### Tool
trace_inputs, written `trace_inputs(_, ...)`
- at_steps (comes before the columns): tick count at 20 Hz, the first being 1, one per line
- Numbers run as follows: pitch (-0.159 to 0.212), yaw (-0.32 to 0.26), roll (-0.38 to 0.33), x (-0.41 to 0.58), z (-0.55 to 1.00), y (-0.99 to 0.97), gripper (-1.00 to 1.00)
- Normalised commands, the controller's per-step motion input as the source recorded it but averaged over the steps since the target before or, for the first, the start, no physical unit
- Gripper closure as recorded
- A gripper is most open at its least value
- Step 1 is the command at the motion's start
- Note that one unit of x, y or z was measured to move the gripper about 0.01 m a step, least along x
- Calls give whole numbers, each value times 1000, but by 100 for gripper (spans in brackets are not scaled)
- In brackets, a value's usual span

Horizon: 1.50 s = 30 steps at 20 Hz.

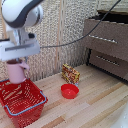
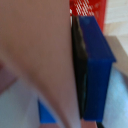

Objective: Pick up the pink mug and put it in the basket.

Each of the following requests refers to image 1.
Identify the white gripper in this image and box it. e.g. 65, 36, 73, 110
0, 37, 42, 63

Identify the pink mug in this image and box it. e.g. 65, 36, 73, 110
5, 59, 30, 85

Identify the red shopping basket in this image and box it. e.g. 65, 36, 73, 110
0, 77, 49, 128

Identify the colourful patterned box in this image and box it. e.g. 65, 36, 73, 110
61, 63, 81, 86

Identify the red plastic bowl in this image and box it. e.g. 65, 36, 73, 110
60, 83, 80, 100

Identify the brown drawer cabinet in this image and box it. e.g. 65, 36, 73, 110
81, 9, 128, 83

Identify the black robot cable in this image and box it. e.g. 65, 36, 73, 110
40, 0, 123, 50

